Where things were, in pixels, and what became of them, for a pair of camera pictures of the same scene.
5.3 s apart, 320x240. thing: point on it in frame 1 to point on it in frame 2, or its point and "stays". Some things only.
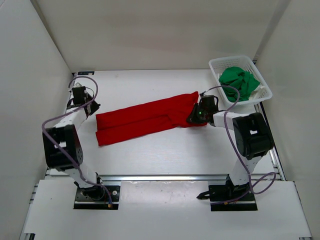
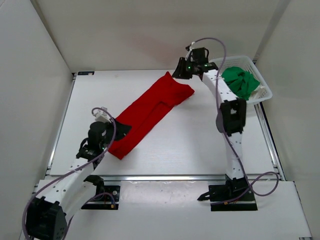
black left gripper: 95,107 to 122,130
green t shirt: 244,81 stays
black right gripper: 193,118 to 180,73
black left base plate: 97,197 stays
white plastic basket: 217,65 stays
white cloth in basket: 255,94 stays
